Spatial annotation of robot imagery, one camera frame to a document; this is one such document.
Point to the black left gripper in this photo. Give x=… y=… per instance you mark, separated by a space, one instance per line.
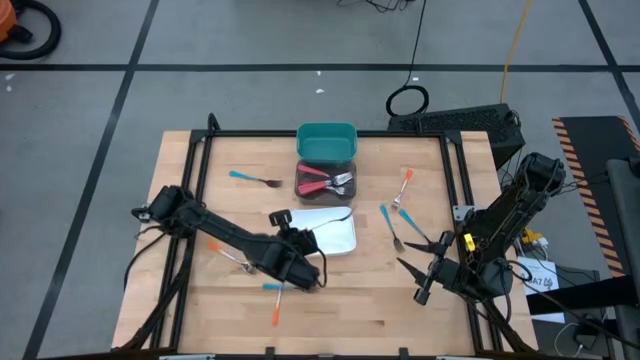
x=302 y=241

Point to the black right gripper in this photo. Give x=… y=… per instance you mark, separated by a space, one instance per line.
x=450 y=277

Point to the white plastic bin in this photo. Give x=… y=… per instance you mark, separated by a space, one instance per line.
x=340 y=240

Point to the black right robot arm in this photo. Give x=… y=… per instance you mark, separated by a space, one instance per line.
x=515 y=202

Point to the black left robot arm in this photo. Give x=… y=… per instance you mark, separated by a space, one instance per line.
x=235 y=238

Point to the brown translucent plastic bin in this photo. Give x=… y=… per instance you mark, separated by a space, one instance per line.
x=325 y=200

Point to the yellow tag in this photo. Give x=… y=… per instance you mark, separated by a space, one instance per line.
x=469 y=242

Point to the silver mounting plate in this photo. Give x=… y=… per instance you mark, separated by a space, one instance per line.
x=459 y=212

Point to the teal plastic bin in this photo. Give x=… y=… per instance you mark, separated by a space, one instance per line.
x=325 y=150

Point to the yellow plug bundle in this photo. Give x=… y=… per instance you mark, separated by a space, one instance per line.
x=532 y=237

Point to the white paper label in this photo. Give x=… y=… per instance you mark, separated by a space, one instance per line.
x=537 y=272

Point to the black computer case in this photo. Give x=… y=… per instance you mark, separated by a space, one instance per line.
x=450 y=122

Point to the black beam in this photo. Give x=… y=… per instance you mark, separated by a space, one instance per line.
x=590 y=295

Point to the black hazard striped mat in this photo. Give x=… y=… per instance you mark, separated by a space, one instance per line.
x=595 y=145

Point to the grey cabinet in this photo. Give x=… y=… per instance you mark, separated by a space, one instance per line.
x=627 y=225

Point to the orange vacuum cleaner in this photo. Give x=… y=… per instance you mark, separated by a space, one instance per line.
x=6 y=20

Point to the black aluminium table frame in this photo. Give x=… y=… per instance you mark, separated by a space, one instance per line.
x=250 y=134

